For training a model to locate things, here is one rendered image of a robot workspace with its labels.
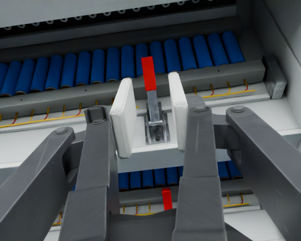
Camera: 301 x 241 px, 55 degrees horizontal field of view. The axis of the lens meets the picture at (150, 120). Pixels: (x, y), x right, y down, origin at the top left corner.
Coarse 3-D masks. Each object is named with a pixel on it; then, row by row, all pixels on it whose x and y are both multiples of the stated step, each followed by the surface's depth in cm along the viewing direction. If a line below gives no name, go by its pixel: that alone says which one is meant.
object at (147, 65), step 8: (144, 64) 30; (152, 64) 30; (144, 72) 30; (152, 72) 30; (144, 80) 30; (152, 80) 30; (152, 88) 31; (152, 96) 31; (152, 104) 31; (152, 112) 32; (152, 120) 32
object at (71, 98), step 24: (192, 72) 35; (216, 72) 35; (240, 72) 35; (264, 72) 35; (24, 96) 36; (48, 96) 36; (72, 96) 35; (96, 96) 36; (144, 96) 36; (216, 96) 35; (0, 120) 36
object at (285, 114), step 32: (32, 32) 42; (64, 32) 42; (96, 32) 42; (256, 32) 42; (288, 64) 33; (224, 96) 36; (288, 96) 34; (288, 128) 32; (0, 160) 34; (128, 160) 34; (160, 160) 34; (224, 160) 35
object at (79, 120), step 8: (248, 96) 34; (256, 96) 34; (264, 96) 34; (208, 104) 34; (216, 104) 34; (224, 104) 35; (232, 104) 35; (144, 112) 35; (56, 120) 36; (64, 120) 36; (72, 120) 35; (80, 120) 35; (0, 128) 36; (8, 128) 36; (16, 128) 36; (24, 128) 36; (32, 128) 36; (40, 128) 36
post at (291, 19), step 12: (252, 0) 43; (264, 0) 38; (276, 0) 35; (288, 0) 32; (300, 0) 29; (252, 12) 43; (276, 12) 35; (288, 12) 32; (300, 12) 29; (252, 24) 44; (288, 24) 32; (300, 24) 30; (288, 36) 33; (300, 36) 30; (300, 48) 30; (300, 60) 30; (300, 144) 33
